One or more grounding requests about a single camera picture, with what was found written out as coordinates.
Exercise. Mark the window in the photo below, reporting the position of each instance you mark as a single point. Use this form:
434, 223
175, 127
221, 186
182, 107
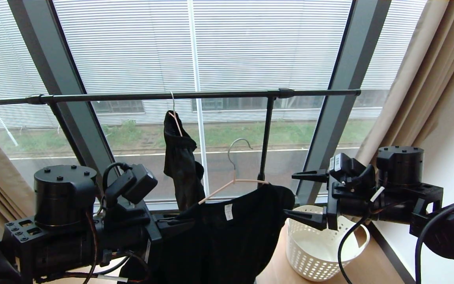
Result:
132, 47

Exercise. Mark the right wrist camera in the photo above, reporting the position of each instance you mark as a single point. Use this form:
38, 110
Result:
343, 163

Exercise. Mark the pink clothes hanger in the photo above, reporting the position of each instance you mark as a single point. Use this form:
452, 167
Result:
176, 120
215, 193

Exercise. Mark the black clothes rack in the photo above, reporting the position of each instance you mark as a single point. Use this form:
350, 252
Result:
132, 96

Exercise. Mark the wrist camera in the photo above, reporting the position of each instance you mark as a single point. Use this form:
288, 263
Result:
343, 163
140, 183

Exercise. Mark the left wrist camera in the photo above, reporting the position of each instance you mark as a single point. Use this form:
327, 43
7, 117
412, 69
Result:
140, 183

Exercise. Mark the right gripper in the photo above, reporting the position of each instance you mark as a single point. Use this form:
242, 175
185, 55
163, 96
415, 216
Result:
369, 208

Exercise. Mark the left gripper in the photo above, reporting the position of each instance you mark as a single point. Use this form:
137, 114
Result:
124, 244

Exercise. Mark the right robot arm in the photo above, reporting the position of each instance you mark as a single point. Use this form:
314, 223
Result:
400, 165

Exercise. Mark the black garment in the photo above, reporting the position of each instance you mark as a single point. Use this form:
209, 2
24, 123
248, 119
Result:
219, 248
179, 165

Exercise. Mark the white laundry basket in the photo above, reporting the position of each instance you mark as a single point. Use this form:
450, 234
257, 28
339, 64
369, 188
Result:
313, 256

